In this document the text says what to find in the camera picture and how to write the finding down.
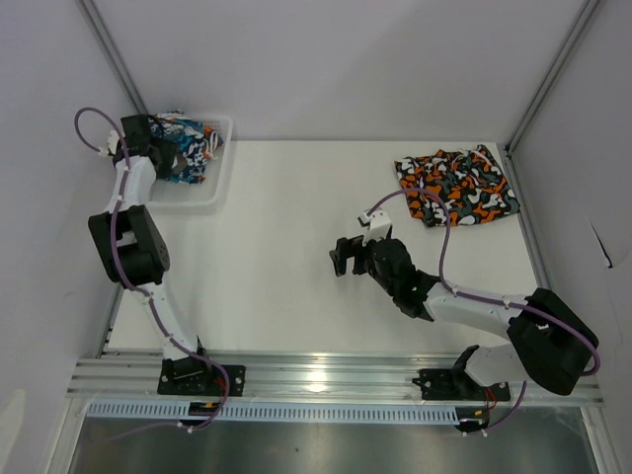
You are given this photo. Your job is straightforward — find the aluminium side rail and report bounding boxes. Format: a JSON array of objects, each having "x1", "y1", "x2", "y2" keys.
[
  {"x1": 501, "y1": 145, "x2": 577, "y2": 366},
  {"x1": 94, "y1": 284, "x2": 124, "y2": 358}
]

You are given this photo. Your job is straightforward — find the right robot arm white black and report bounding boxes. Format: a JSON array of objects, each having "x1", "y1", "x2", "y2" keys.
[{"x1": 330, "y1": 236, "x2": 600, "y2": 400}]

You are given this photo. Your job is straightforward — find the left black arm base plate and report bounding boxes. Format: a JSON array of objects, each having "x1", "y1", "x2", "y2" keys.
[{"x1": 157, "y1": 357, "x2": 226, "y2": 397}]

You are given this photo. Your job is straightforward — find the right aluminium corner post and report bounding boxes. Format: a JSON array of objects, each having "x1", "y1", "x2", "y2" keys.
[{"x1": 505, "y1": 0, "x2": 605, "y2": 154}]

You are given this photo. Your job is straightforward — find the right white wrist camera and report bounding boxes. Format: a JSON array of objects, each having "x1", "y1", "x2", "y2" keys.
[{"x1": 357, "y1": 207, "x2": 392, "y2": 247}]

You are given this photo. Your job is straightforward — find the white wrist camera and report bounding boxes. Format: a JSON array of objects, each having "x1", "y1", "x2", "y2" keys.
[
  {"x1": 98, "y1": 129, "x2": 120, "y2": 157},
  {"x1": 357, "y1": 207, "x2": 392, "y2": 247}
]

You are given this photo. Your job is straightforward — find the aluminium corner post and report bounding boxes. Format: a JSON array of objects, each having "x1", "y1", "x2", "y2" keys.
[
  {"x1": 75, "y1": 0, "x2": 148, "y2": 114},
  {"x1": 505, "y1": 0, "x2": 605, "y2": 154}
]

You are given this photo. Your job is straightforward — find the right aluminium side rail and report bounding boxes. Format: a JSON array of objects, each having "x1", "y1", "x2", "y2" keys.
[{"x1": 501, "y1": 145, "x2": 577, "y2": 366}]

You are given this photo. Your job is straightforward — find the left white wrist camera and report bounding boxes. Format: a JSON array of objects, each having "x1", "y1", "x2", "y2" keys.
[{"x1": 98, "y1": 129, "x2": 120, "y2": 157}]

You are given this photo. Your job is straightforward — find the left aluminium corner post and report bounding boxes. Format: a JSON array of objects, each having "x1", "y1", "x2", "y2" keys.
[{"x1": 75, "y1": 0, "x2": 148, "y2": 114}]

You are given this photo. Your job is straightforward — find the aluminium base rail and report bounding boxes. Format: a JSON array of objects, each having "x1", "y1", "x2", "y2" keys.
[{"x1": 66, "y1": 351, "x2": 604, "y2": 409}]

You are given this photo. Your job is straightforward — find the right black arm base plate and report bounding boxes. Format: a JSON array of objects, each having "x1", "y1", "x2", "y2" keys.
[{"x1": 412, "y1": 368, "x2": 511, "y2": 402}]

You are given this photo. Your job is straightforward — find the blue patterned shorts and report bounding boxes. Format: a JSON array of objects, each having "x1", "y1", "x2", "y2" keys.
[{"x1": 148, "y1": 111, "x2": 224, "y2": 185}]

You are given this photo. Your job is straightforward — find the left aluminium side rail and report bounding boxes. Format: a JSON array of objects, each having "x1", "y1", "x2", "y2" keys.
[{"x1": 94, "y1": 284, "x2": 124, "y2": 358}]

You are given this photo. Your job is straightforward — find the orange black camouflage shorts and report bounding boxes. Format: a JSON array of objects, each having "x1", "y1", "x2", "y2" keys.
[{"x1": 394, "y1": 144, "x2": 520, "y2": 228}]

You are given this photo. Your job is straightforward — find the white slotted cable duct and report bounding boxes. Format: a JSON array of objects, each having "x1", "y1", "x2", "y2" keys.
[{"x1": 86, "y1": 399, "x2": 459, "y2": 426}]

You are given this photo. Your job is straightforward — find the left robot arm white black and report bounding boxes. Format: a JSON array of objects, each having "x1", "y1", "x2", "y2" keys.
[{"x1": 88, "y1": 115, "x2": 214, "y2": 395}]

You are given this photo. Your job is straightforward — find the white plastic basket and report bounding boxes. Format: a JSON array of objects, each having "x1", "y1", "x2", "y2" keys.
[{"x1": 148, "y1": 113, "x2": 234, "y2": 215}]

